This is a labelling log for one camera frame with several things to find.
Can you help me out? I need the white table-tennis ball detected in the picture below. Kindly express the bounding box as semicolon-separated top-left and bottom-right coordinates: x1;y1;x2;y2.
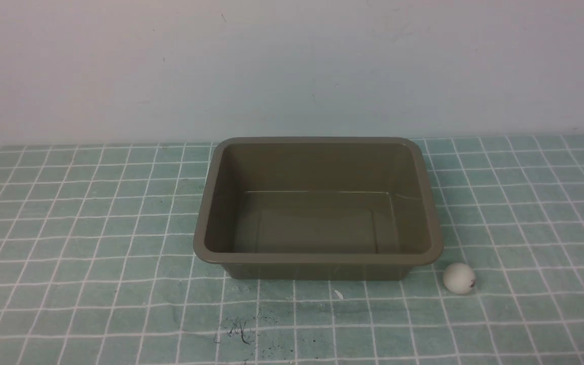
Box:
443;263;477;295

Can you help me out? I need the olive green plastic bin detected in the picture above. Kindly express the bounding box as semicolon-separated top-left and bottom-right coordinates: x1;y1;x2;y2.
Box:
193;137;444;280

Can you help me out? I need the green checkered tablecloth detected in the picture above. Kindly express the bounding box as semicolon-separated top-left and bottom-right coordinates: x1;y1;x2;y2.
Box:
0;135;584;364

